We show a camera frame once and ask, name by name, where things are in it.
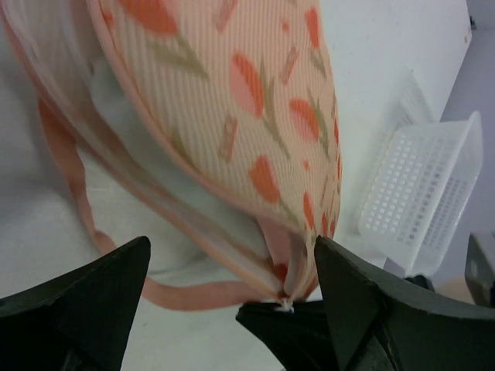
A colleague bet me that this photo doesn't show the white plastic basket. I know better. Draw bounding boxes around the white plastic basket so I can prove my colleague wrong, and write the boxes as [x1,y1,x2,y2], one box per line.
[357,73,483,276]

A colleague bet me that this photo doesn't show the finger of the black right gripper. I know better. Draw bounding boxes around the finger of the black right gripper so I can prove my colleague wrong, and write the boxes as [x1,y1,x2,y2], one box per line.
[236,301,336,371]

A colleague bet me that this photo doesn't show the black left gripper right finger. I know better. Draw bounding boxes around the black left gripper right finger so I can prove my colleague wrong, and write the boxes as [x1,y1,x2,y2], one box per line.
[314,237,494,370]

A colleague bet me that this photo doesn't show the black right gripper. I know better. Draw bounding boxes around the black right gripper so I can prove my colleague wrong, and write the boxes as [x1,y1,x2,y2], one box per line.
[401,233,495,306]

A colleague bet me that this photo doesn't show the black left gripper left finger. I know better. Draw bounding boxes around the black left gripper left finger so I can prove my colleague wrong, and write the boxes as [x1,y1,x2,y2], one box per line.
[1,237,151,370]

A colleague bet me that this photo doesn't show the pink patterned mesh laundry bag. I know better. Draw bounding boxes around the pink patterned mesh laundry bag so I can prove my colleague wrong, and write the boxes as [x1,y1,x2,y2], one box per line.
[1,1,342,311]

